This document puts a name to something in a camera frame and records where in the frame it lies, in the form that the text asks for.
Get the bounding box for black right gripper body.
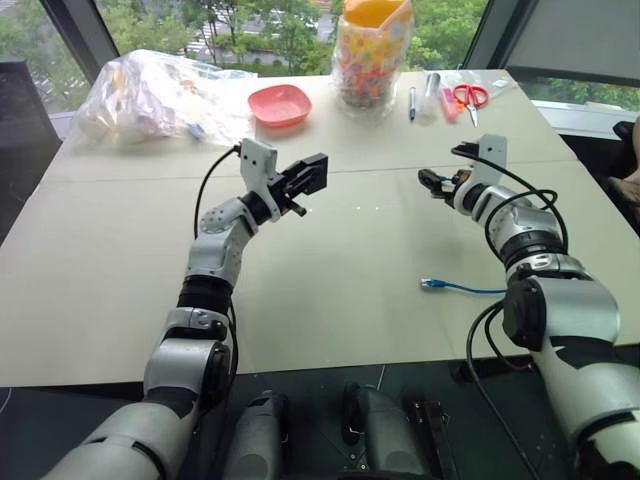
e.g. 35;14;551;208
435;169;470;204

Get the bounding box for dark grey rounded shape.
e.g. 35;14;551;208
341;382;427;477
233;389;292;480

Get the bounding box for clear plastic bag with items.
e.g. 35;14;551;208
68;48;259;151

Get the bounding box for black metal bracket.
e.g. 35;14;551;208
403;397;459;480

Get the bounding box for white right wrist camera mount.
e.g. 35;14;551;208
468;133;509;194

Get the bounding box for seated person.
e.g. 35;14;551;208
606;115;640;227

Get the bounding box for colourful wrapped clear jar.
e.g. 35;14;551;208
329;0;415;120

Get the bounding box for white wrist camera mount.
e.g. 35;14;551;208
238;138;280;222
468;133;509;194

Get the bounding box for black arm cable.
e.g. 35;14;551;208
193;144;242;401
451;143;570;480

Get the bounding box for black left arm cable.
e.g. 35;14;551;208
193;144;242;401

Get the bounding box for pink plastic bowl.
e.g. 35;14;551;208
247;84;313;129

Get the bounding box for blue Ethernet cable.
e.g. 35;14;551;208
419;277;508;297

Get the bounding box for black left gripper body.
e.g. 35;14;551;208
267;172;297;217

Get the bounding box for small clear plastic sleeve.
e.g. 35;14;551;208
442;68;519;104

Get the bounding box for red handled scissors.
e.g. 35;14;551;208
451;83;490;128

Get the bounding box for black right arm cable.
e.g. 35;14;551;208
451;143;570;480

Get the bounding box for pink highlighter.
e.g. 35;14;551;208
440;86;460;122

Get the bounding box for clear plastic tube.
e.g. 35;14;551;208
418;71;442;120

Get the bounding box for dark window pillar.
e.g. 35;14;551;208
38;0;122;84

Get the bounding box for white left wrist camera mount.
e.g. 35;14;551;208
238;138;280;222

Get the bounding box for grey window blind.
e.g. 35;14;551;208
463;0;640;89

